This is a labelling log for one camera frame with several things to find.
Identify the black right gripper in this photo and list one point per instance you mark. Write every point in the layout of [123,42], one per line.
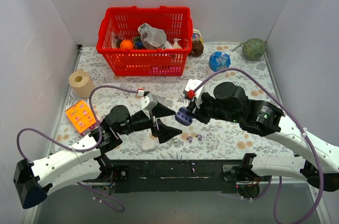
[195,110]

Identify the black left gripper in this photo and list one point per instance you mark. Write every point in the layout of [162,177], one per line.
[154,122]

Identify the purple earbud charging case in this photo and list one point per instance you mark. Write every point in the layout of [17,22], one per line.
[183,116]

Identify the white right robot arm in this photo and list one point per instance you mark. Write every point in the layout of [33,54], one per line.
[314,158]

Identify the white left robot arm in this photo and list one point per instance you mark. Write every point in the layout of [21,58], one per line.
[87,159]

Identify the blue lidded white jar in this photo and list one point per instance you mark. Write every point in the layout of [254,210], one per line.
[217,61]

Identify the brown jar with label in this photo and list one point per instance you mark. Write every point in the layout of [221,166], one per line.
[197,44]

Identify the white pump bottle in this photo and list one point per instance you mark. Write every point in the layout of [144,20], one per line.
[176,44]

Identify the floral table mat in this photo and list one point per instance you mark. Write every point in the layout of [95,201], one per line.
[220,139]

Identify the orange snack box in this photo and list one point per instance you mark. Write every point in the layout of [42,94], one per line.
[81,117]

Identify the grey crumpled bag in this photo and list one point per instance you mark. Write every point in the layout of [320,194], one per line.
[152,38]

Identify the orange fruit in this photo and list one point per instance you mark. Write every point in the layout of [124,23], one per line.
[126,44]

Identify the green melon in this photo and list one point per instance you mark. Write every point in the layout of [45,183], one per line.
[252,49]

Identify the beige paper roll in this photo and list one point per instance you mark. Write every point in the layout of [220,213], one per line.
[81,82]

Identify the red plastic shopping basket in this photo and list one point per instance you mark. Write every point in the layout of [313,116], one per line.
[124,22]

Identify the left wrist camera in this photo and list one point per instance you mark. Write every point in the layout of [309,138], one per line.
[148,101]

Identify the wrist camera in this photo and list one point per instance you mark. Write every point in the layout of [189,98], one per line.
[192,93]
[148,101]

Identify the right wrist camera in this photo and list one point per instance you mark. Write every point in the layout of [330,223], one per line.
[192,93]

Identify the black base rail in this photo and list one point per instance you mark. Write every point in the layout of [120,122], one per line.
[225,176]

